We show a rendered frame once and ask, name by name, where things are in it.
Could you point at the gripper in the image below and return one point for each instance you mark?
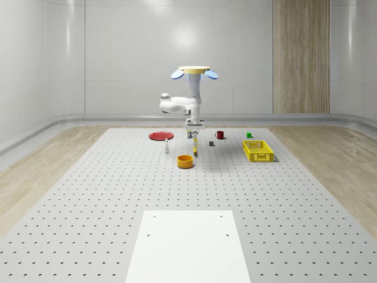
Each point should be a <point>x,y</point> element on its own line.
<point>195,125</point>

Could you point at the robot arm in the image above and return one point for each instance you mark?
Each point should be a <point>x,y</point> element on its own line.
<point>194,97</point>

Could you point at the red mug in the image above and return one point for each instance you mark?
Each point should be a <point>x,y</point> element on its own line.
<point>220,135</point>

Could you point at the small white bottle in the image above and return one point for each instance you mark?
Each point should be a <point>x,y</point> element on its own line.
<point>166,146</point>

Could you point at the red plate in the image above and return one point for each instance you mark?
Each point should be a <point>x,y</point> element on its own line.
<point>161,136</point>

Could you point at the yellow bowl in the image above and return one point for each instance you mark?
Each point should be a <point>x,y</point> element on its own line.
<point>185,162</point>

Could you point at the drone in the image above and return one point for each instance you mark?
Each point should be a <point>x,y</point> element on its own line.
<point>194,70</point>

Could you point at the yellow basket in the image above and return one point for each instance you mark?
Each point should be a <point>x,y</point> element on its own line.
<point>259,151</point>

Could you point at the white board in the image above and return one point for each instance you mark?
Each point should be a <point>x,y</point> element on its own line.
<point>188,247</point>

